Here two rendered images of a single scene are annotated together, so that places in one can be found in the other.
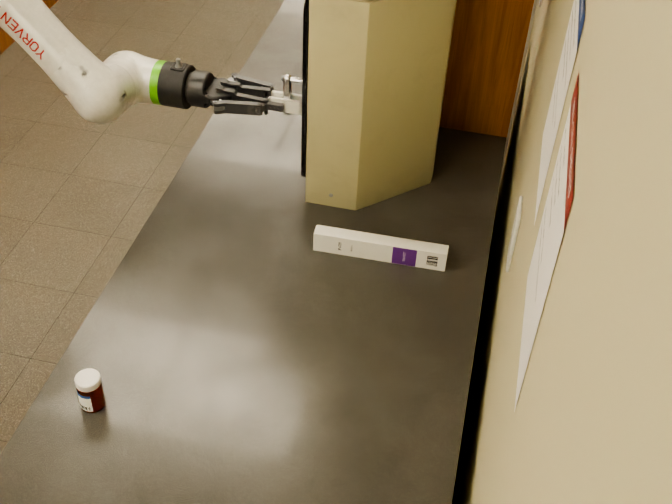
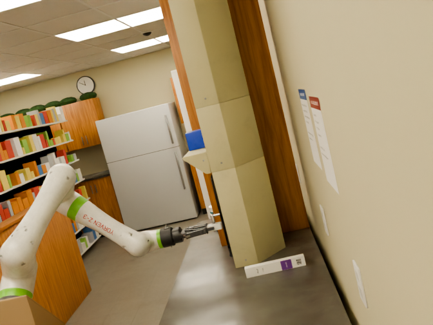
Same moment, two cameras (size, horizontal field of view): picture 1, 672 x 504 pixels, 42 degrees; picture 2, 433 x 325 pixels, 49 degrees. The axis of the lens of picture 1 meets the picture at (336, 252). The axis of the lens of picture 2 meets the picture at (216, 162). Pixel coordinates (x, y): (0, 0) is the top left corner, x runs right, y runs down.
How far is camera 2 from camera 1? 0.81 m
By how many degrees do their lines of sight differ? 34
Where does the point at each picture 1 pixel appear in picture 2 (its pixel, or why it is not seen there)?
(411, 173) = (276, 242)
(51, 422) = not seen: outside the picture
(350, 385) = (285, 304)
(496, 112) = (300, 217)
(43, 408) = not seen: outside the picture
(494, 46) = (288, 189)
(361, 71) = (240, 196)
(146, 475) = not seen: outside the picture
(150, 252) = (176, 301)
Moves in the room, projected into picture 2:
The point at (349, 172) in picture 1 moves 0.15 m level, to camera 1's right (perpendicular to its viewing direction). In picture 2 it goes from (250, 244) to (280, 236)
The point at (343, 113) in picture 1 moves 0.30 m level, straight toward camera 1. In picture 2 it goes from (239, 217) to (251, 235)
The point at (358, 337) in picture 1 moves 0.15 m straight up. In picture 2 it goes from (280, 292) to (272, 256)
